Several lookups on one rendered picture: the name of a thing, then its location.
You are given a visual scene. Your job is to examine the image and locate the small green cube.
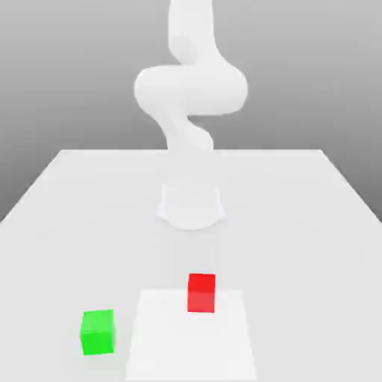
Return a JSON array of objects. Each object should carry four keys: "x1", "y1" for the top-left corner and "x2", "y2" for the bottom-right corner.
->
[{"x1": 79, "y1": 309, "x2": 116, "y2": 357}]

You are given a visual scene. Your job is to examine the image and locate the small red cube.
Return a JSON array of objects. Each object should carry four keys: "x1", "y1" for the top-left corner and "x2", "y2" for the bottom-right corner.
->
[{"x1": 187, "y1": 272, "x2": 216, "y2": 314}]

